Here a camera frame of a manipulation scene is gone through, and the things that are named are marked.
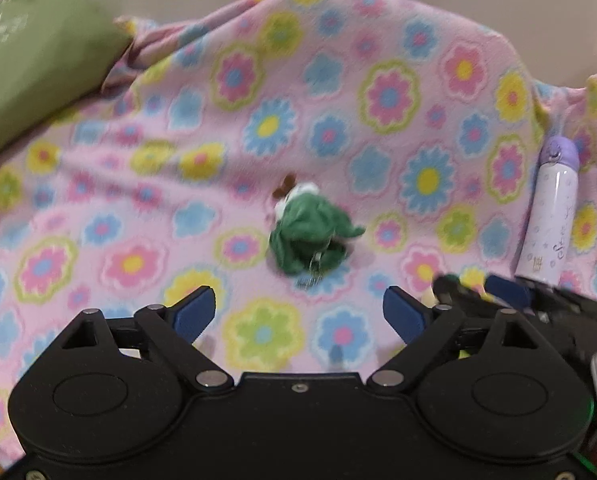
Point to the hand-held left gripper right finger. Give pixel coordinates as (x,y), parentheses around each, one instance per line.
(403,312)

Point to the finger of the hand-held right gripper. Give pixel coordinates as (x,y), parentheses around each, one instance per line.
(508,291)
(458,291)

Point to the pink floral fleece blanket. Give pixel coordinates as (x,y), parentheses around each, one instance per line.
(178,135)

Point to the green plush toy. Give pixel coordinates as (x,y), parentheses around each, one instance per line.
(306,232)

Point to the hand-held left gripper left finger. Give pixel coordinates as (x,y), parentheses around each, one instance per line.
(193,312)

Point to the green pillow with white print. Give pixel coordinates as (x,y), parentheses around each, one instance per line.
(38,70)

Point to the purple white bottle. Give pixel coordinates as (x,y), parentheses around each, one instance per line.
(548,210)

